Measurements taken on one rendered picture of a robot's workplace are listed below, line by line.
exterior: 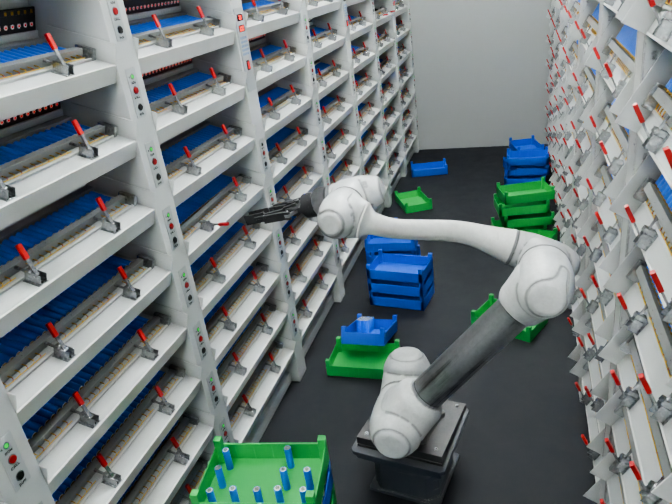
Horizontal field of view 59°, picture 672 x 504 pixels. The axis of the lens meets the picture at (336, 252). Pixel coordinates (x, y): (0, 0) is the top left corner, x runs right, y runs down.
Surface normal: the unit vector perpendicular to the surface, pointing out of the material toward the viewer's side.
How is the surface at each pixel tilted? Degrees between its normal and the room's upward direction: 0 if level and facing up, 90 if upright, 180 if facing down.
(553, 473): 0
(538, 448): 0
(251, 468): 0
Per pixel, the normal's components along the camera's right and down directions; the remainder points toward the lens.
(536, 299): -0.14, 0.29
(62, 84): 0.94, 0.29
